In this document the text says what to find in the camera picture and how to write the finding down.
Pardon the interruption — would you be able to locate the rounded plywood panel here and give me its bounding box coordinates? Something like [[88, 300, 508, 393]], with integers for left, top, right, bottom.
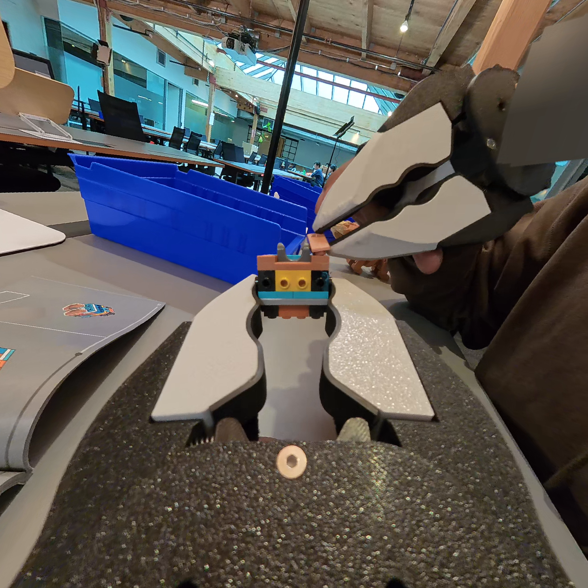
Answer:
[[0, 21, 14, 88]]

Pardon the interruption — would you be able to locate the person's brown jacket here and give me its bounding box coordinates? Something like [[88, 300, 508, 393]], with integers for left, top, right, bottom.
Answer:
[[475, 220, 588, 552]]

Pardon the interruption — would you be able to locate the wood-edged long desk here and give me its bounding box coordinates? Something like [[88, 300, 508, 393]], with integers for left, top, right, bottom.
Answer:
[[0, 124, 223, 171]]

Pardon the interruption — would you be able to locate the black high-back chair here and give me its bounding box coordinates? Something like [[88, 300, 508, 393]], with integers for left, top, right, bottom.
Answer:
[[97, 90, 147, 142]]

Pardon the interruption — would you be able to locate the blue plastic bin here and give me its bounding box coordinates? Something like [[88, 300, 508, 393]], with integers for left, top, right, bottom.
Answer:
[[69, 154, 307, 285], [271, 175, 324, 230]]

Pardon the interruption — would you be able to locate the brown brick figure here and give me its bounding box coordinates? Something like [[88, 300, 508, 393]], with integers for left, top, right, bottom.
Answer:
[[347, 257, 391, 282]]

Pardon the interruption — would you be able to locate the black stand pole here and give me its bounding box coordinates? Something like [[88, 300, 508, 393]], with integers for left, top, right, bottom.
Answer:
[[263, 0, 308, 194]]

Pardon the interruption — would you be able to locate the black light stand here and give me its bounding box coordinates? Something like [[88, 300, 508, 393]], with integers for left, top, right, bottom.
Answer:
[[333, 117, 355, 166]]

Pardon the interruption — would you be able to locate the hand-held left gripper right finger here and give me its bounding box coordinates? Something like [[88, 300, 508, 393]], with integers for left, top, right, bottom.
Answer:
[[324, 271, 436, 421]]

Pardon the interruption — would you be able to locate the person's right forearm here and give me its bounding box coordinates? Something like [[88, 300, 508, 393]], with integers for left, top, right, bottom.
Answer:
[[388, 184, 588, 350]]

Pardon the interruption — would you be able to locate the white flat pad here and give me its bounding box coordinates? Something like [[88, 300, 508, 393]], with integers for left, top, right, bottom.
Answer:
[[0, 209, 66, 256]]

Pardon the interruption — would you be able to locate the grey instruction booklet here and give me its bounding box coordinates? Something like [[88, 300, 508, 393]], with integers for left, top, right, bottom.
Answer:
[[0, 276, 166, 494]]

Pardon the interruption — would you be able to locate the plywood chair back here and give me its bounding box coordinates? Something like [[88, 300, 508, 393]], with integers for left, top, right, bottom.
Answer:
[[0, 69, 75, 125]]

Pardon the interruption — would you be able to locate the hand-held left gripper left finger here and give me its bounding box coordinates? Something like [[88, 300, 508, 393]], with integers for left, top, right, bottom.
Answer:
[[150, 274, 266, 422]]

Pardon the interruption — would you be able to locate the multicoloured toy brick model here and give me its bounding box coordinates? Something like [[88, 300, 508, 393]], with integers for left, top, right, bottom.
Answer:
[[256, 241, 332, 320]]

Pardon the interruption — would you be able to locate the person's right hand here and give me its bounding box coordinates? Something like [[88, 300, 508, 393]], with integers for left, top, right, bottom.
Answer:
[[315, 163, 444, 276]]

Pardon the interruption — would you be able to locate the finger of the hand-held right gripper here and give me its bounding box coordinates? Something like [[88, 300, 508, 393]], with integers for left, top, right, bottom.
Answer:
[[328, 175, 491, 259], [312, 102, 453, 232]]

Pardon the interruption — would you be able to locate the wooden post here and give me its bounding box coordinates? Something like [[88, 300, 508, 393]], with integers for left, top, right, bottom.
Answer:
[[472, 0, 552, 74]]

